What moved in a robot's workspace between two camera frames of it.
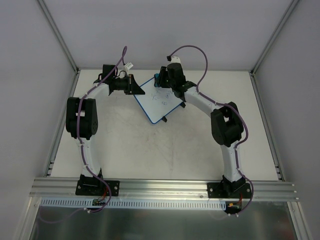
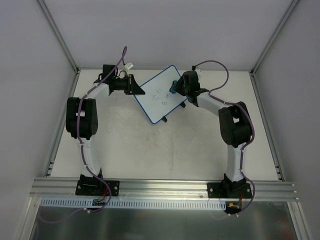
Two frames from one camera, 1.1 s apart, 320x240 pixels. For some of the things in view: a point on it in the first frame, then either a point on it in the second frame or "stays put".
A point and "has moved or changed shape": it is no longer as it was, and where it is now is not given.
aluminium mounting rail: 43,188 stays put
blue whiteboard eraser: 157,81 has moved or changed shape
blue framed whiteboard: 157,102 stays put
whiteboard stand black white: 182,104 stays put
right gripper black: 175,93 → 180,88
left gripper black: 130,84 stays put
